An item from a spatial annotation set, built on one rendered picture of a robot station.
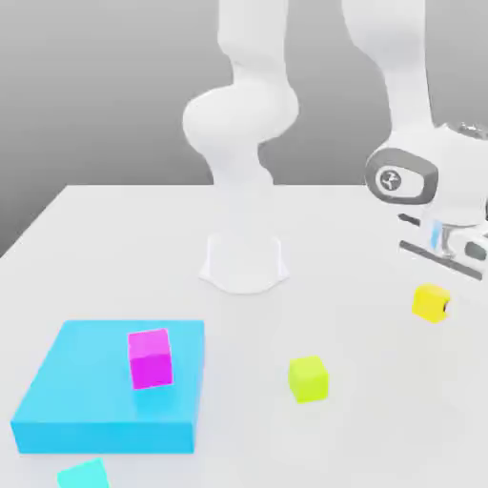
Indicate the small lime green cube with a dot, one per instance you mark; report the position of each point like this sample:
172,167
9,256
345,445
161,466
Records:
308,379

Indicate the large blue box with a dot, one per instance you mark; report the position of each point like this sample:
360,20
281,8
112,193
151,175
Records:
84,400

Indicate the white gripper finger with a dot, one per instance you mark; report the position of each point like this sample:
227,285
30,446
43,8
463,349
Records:
447,305

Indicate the small magenta cube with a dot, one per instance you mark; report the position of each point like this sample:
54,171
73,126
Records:
150,360

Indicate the small cyan cube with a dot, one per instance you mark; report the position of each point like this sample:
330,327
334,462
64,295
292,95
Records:
82,476

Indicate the small yellow cube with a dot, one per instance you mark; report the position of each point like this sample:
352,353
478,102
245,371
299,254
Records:
427,303

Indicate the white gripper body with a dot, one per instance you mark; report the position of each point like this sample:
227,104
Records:
438,262

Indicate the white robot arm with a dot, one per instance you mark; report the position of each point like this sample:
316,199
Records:
244,114

